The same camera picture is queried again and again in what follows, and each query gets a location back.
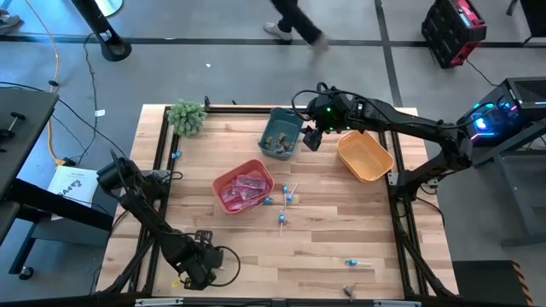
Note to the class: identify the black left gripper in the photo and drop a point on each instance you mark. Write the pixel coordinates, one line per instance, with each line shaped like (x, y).
(198, 262)

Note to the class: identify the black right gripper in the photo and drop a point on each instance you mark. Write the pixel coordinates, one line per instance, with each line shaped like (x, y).
(332, 111)

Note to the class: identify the clear brown candy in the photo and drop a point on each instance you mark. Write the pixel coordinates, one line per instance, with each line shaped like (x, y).
(281, 137)
(350, 292)
(268, 143)
(282, 149)

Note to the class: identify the yellow plastic bin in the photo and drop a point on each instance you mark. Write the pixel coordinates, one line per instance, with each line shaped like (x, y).
(364, 155)

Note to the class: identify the blue lollipop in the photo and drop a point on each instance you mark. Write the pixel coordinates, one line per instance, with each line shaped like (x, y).
(290, 197)
(281, 218)
(268, 200)
(285, 188)
(351, 262)
(175, 154)

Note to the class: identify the pink candy pack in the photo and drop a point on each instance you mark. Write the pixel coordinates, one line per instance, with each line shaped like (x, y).
(230, 194)
(245, 202)
(252, 181)

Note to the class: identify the orange plastic bin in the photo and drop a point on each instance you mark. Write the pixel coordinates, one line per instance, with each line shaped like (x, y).
(219, 187)

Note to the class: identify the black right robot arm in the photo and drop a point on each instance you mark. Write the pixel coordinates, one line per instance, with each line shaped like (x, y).
(418, 123)

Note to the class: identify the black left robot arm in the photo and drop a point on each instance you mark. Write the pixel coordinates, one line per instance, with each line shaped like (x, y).
(145, 217)

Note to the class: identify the teal plastic bin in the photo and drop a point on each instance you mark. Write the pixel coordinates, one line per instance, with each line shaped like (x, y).
(277, 121)

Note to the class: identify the person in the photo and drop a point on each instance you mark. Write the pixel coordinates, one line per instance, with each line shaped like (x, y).
(298, 19)
(6, 21)

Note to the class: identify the green artificial potted plant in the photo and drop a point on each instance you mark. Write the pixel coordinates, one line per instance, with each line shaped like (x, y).
(186, 117)

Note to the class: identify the white paper sheet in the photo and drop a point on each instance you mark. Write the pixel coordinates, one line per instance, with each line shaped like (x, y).
(74, 185)

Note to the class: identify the red and black crate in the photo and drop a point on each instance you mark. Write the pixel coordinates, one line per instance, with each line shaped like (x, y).
(452, 32)

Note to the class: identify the white tag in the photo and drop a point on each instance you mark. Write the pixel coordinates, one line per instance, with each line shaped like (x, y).
(99, 113)

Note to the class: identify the black computer with lights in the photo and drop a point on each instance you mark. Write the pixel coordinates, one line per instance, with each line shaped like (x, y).
(503, 111)

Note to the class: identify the grey metal stand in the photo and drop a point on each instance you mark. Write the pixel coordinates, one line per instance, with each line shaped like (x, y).
(512, 192)

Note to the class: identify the black desk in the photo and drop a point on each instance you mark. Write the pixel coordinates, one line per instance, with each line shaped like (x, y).
(21, 128)

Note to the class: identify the black box hazard stripe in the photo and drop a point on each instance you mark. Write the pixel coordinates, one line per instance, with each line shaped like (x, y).
(490, 283)

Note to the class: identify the black floor stand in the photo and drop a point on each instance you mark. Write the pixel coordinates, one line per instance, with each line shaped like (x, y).
(106, 38)

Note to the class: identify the white round floor base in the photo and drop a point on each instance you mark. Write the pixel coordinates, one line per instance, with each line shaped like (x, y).
(108, 6)

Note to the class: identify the black furniture piece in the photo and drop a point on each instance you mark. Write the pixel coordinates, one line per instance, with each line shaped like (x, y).
(529, 17)

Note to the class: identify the silver aluminium bracket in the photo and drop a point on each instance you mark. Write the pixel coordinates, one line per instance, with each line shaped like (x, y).
(158, 302)
(396, 303)

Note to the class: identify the black frame corner clamp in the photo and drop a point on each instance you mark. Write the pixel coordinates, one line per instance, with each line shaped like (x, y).
(207, 103)

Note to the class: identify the black aluminium table frame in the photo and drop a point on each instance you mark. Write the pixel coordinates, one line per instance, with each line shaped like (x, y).
(161, 140)

